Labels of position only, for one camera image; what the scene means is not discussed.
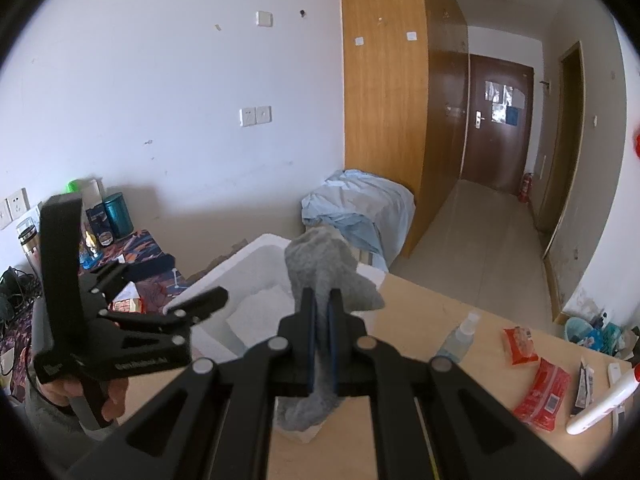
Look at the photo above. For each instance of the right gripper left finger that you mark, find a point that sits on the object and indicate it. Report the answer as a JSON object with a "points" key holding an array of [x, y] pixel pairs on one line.
{"points": [[213, 421]]}

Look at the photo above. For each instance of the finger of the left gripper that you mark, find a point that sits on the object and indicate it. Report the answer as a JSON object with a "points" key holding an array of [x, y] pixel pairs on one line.
{"points": [[196, 309]]}

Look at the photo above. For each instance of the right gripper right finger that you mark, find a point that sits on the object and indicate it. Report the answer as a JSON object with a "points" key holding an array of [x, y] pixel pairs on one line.
{"points": [[430, 419]]}

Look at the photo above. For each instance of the white foam sheet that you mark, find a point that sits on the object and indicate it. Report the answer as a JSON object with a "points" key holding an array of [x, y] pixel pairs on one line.
{"points": [[257, 316]]}

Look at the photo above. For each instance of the grey sock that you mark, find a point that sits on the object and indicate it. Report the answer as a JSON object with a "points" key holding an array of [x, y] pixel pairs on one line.
{"points": [[321, 260]]}

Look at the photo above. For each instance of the red snack packet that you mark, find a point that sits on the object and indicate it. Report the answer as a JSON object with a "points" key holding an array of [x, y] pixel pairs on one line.
{"points": [[129, 305]]}

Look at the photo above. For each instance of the patterned side table cloth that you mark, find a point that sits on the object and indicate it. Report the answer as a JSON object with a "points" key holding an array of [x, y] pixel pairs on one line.
{"points": [[155, 293]]}

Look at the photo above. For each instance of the white foam box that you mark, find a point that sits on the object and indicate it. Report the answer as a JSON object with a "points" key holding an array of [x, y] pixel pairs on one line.
{"points": [[259, 265]]}

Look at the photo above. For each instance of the blue spray bottle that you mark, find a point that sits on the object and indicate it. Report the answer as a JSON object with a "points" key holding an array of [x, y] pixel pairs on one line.
{"points": [[459, 341]]}

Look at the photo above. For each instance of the large red wipes pack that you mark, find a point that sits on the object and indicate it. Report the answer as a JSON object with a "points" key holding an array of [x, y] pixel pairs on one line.
{"points": [[544, 398]]}

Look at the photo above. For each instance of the small red packet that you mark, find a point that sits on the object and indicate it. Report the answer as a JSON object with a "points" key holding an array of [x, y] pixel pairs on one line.
{"points": [[519, 346]]}

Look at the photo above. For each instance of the green cap spray bottle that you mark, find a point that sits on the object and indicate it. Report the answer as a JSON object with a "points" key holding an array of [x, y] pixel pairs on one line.
{"points": [[89, 189]]}

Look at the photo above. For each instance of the white pump lotion bottle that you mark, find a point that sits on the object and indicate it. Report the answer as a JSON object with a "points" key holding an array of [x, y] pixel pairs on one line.
{"points": [[623, 384]]}

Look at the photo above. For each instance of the light blue bedding pile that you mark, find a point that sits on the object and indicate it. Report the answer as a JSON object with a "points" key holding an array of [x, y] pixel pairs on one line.
{"points": [[372, 214]]}

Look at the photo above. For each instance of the red fire extinguisher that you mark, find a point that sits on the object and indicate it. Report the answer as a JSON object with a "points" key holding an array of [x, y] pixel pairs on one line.
{"points": [[526, 185]]}

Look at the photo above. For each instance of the dark brown entrance door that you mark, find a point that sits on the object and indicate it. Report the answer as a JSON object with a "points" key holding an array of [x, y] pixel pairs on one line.
{"points": [[500, 118]]}

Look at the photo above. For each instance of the wooden wardrobe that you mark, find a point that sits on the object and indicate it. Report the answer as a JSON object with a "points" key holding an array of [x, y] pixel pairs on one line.
{"points": [[406, 81]]}

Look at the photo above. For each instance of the double wall switch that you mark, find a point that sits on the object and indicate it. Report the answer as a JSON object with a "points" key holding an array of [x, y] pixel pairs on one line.
{"points": [[253, 116]]}

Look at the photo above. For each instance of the side doorway frame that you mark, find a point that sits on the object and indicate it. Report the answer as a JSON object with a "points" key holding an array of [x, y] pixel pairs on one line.
{"points": [[568, 138]]}

